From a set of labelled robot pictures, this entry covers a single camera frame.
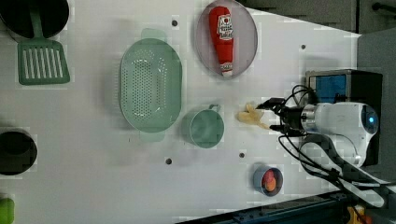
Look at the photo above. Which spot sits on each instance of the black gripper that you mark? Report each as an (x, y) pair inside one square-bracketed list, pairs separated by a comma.
[(290, 117)]

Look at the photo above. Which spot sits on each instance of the peeled plush banana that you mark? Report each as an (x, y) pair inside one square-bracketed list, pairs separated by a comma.
[(252, 116)]

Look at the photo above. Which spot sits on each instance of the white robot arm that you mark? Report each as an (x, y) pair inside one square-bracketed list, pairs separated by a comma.
[(355, 181)]

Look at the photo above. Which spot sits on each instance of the green mug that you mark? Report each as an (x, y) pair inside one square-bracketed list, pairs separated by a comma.
[(203, 126)]

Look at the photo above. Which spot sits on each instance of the small blue-grey bowl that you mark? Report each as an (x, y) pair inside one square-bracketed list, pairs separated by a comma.
[(259, 186)]

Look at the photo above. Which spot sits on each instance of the red plush fruit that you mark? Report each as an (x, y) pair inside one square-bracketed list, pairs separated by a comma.
[(269, 175)]

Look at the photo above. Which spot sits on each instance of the orange plush fruit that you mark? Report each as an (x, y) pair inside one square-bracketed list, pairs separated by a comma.
[(270, 185)]

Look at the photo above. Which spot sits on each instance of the black toaster oven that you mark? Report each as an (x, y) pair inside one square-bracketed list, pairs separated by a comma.
[(348, 84)]

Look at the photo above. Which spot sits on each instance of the grey oval plate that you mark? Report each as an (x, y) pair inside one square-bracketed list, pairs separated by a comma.
[(245, 39)]

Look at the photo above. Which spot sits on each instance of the red plush ketchup bottle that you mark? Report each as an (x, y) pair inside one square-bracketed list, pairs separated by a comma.
[(221, 32)]

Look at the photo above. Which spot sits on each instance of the yellow clamp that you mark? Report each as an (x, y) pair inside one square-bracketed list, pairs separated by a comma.
[(358, 216)]

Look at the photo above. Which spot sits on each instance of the green colander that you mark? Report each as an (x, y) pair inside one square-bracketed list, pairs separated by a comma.
[(150, 95)]

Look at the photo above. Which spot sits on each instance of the green slotted spatula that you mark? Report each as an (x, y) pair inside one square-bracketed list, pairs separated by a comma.
[(41, 61)]

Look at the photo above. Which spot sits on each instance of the black cup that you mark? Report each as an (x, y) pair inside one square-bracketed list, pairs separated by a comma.
[(18, 153)]

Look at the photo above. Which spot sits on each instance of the black cylinder container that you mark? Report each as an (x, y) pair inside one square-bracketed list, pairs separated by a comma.
[(15, 14)]

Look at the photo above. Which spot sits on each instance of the green bottle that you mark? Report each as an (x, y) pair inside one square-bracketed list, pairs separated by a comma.
[(7, 209)]

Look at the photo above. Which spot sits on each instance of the blue metal frame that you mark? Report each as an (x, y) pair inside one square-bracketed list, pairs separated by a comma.
[(327, 208)]

